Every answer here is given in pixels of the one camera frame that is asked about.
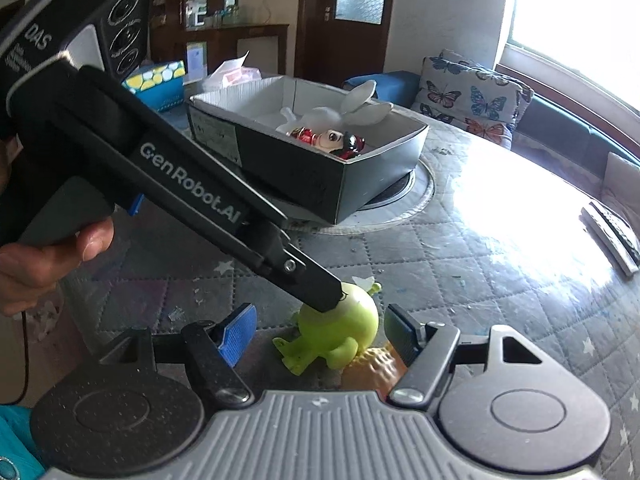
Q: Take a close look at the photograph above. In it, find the butterfly print cushion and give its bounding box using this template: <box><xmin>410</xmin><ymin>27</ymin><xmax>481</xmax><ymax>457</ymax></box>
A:
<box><xmin>411</xmin><ymin>50</ymin><xmax>535</xmax><ymax>151</ymax></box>

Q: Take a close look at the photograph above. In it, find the white plastic bag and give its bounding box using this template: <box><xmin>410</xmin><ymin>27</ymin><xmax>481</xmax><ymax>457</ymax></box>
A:
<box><xmin>202</xmin><ymin>50</ymin><xmax>263</xmax><ymax>92</ymax></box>

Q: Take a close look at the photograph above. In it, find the dark teal sofa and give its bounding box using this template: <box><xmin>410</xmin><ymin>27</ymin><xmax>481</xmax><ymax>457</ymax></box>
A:
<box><xmin>512</xmin><ymin>94</ymin><xmax>640</xmax><ymax>183</ymax></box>

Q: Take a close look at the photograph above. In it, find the orange bumpy toy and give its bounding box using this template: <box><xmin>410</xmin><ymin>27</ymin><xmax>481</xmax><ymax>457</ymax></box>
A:
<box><xmin>342</xmin><ymin>345</ymin><xmax>413</xmax><ymax>402</ymax></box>

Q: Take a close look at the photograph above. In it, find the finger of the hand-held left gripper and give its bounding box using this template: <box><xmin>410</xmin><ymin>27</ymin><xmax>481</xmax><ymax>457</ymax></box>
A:
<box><xmin>246</xmin><ymin>222</ymin><xmax>347</xmax><ymax>313</ymax></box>

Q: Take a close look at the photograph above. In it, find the white pillow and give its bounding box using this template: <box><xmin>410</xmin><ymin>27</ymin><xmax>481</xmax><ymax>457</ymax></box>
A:
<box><xmin>601</xmin><ymin>152</ymin><xmax>640</xmax><ymax>221</ymax></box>

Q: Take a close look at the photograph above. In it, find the white rabbit toy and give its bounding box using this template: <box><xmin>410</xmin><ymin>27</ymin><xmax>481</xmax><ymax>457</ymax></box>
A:
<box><xmin>277</xmin><ymin>80</ymin><xmax>394</xmax><ymax>136</ymax></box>

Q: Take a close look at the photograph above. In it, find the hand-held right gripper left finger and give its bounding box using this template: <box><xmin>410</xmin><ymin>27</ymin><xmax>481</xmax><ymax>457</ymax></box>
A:
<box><xmin>97</xmin><ymin>304</ymin><xmax>258</xmax><ymax>406</ymax></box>

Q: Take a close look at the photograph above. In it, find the person's left hand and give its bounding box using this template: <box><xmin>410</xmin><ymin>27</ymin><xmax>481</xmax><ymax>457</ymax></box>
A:
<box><xmin>0</xmin><ymin>219</ymin><xmax>116</xmax><ymax>317</ymax></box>

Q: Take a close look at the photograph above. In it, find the white paper card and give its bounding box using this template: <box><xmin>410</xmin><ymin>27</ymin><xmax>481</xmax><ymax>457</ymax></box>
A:
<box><xmin>186</xmin><ymin>42</ymin><xmax>209</xmax><ymax>84</ymax></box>

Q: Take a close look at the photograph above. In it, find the black cable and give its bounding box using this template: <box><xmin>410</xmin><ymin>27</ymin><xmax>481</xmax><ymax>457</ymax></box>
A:
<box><xmin>9</xmin><ymin>310</ymin><xmax>32</xmax><ymax>406</ymax></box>

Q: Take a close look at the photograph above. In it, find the bright window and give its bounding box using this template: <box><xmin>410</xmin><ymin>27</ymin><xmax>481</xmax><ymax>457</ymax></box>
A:
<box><xmin>500</xmin><ymin>0</ymin><xmax>640</xmax><ymax>92</ymax></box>

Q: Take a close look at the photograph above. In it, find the teal clothing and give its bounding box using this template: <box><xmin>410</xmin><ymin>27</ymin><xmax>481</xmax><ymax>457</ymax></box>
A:
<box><xmin>0</xmin><ymin>402</ymin><xmax>47</xmax><ymax>480</ymax></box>

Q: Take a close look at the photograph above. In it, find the grey cardboard box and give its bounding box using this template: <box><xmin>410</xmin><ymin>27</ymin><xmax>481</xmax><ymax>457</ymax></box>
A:
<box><xmin>187</xmin><ymin>75</ymin><xmax>430</xmax><ymax>225</ymax></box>

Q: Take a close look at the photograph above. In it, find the wooden door with glass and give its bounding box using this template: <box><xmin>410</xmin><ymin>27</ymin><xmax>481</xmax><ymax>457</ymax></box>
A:
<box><xmin>295</xmin><ymin>0</ymin><xmax>398</xmax><ymax>88</ymax></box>

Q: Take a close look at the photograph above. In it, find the blue yellow-dotted tissue box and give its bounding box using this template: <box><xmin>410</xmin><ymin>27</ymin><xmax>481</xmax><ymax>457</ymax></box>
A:
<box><xmin>122</xmin><ymin>60</ymin><xmax>187</xmax><ymax>113</ymax></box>

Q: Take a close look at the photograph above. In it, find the grey remote control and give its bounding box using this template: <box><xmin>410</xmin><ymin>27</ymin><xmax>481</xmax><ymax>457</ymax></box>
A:
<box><xmin>580</xmin><ymin>203</ymin><xmax>638</xmax><ymax>277</ymax></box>

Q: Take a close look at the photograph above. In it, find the red black mouse doll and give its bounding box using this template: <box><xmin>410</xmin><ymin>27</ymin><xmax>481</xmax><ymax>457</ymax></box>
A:
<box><xmin>287</xmin><ymin>126</ymin><xmax>366</xmax><ymax>162</ymax></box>

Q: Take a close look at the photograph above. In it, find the green alien toy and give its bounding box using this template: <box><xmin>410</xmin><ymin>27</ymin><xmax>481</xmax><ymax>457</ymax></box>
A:
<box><xmin>272</xmin><ymin>280</ymin><xmax>383</xmax><ymax>376</ymax></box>

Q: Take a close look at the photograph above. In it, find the blue cushion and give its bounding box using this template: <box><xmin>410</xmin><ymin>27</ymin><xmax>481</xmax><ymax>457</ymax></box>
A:
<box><xmin>342</xmin><ymin>71</ymin><xmax>421</xmax><ymax>110</ymax></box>

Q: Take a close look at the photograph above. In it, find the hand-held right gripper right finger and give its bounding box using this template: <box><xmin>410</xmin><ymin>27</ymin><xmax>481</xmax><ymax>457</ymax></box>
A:
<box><xmin>382</xmin><ymin>304</ymin><xmax>551</xmax><ymax>408</ymax></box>

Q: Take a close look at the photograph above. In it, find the dark wooden cabinet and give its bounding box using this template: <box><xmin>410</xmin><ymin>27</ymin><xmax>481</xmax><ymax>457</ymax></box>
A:
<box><xmin>150</xmin><ymin>0</ymin><xmax>291</xmax><ymax>81</ymax></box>

